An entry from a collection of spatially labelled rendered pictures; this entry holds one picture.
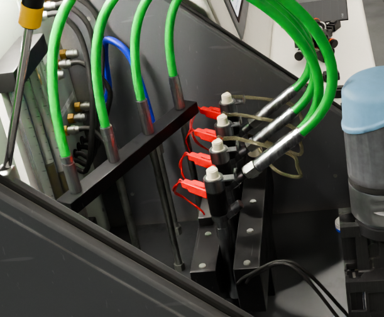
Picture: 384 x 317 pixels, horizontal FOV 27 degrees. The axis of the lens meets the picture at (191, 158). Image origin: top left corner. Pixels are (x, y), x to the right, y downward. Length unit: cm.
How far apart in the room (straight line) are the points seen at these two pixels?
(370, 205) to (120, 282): 26
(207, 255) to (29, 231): 45
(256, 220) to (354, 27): 78
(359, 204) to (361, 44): 99
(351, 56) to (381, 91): 97
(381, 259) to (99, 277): 30
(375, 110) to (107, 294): 31
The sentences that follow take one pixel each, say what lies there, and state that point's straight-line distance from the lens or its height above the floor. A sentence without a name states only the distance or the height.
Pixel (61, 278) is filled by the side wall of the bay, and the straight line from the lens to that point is 77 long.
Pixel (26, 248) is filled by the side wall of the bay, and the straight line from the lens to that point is 76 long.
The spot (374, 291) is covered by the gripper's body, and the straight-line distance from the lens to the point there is 87.
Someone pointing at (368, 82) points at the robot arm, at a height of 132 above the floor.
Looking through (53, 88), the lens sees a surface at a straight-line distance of 106.
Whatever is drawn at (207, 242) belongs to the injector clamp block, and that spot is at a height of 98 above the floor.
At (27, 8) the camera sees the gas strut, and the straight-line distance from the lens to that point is 67.
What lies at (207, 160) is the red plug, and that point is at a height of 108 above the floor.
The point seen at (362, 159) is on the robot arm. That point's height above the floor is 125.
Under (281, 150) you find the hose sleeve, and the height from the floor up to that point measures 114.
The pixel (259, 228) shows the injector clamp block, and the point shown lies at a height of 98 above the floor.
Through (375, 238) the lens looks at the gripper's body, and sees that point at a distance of 83.
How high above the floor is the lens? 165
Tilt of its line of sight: 28 degrees down
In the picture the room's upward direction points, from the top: 12 degrees counter-clockwise
